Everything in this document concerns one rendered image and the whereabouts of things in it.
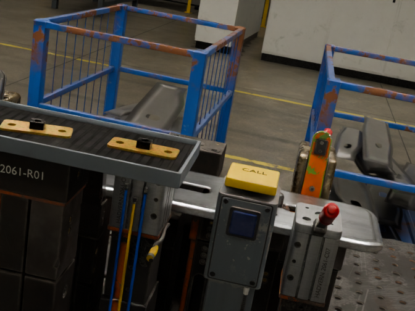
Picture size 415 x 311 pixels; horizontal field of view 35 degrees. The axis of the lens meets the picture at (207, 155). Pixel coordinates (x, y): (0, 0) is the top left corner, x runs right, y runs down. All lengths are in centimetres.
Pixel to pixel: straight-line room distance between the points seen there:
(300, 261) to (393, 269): 83
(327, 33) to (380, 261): 724
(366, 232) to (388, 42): 787
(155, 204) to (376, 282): 84
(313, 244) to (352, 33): 801
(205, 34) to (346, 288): 759
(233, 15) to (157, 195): 802
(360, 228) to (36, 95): 226
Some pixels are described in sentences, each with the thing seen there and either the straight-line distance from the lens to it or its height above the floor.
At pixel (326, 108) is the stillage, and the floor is 82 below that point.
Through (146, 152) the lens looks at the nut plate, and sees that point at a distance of 79.
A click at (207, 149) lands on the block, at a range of 129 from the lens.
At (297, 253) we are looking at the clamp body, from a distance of 96.
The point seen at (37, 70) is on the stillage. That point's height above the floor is 72.
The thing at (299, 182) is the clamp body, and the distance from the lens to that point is 128.
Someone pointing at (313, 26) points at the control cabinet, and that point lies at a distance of 890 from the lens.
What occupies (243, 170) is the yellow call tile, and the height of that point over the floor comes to 116.
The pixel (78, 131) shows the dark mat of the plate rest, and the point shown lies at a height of 116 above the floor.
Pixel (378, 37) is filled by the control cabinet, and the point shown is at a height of 57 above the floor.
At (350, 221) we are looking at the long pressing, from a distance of 117.
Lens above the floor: 141
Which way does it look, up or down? 18 degrees down
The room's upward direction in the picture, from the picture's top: 10 degrees clockwise
